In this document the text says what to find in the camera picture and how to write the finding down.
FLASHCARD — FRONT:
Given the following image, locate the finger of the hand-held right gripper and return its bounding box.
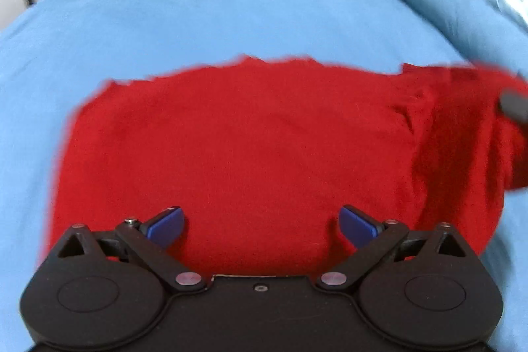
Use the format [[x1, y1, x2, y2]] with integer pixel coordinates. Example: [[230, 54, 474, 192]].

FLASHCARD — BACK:
[[496, 87, 528, 127]]

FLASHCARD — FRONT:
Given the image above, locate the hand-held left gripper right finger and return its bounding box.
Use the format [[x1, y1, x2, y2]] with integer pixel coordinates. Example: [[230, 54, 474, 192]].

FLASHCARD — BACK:
[[315, 205, 476, 290]]

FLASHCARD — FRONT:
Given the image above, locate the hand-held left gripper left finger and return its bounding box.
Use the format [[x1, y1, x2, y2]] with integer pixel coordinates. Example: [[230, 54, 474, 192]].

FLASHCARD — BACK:
[[47, 206, 207, 293]]

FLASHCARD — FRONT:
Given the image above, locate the red knit sweater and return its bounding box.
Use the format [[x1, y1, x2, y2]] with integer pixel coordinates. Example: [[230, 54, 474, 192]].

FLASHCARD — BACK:
[[40, 54, 528, 279]]

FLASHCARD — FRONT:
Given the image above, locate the blue duvet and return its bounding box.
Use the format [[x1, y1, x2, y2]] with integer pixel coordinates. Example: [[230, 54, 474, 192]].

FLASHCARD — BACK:
[[365, 0, 528, 89]]

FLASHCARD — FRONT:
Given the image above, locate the bed with blue sheet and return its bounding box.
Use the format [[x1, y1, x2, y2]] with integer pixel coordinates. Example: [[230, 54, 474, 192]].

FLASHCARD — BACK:
[[0, 0, 528, 352]]

